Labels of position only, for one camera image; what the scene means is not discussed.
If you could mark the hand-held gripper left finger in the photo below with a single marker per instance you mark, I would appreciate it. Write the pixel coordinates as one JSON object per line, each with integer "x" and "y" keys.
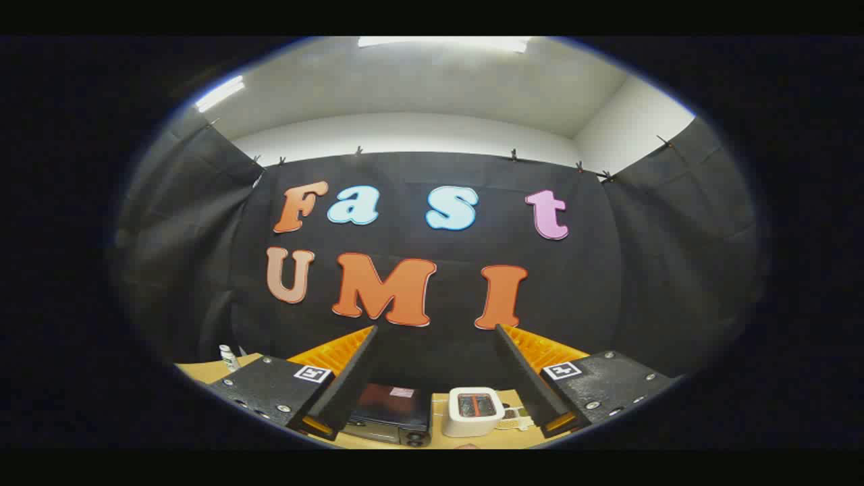
{"x": 351, "y": 385}

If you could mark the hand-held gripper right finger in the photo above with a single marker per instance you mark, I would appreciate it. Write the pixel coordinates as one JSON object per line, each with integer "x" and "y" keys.
{"x": 526, "y": 378}

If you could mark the black toaster oven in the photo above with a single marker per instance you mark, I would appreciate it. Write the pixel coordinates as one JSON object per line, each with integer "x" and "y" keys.
{"x": 385, "y": 405}

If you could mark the white pop-up toaster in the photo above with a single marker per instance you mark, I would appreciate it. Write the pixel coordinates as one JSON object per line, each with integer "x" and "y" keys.
{"x": 472, "y": 422}

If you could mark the white divided bean tray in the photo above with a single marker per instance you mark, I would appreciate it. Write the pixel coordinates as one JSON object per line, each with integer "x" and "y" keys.
{"x": 516, "y": 418}

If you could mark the small white green-label bottle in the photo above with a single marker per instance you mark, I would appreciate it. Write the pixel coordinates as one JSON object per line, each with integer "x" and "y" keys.
{"x": 229, "y": 359}

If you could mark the row of black cloth clips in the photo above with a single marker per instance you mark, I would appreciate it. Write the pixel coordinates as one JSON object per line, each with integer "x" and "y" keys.
{"x": 514, "y": 154}

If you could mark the long ceiling light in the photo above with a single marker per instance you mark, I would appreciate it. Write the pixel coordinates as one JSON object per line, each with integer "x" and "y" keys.
{"x": 219, "y": 93}
{"x": 445, "y": 42}

